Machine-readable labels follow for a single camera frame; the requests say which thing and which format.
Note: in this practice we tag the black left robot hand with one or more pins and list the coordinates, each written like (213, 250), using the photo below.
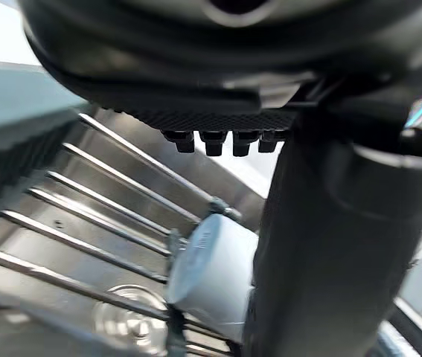
(307, 223)

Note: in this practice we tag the white cup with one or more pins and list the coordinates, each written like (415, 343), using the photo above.
(210, 267)

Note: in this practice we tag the stainless steel sink basin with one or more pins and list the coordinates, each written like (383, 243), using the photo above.
(121, 208)

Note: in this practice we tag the round metal sink drain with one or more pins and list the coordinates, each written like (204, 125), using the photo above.
(128, 316)

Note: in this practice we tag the grey countertop edge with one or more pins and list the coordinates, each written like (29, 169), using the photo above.
(13, 111)

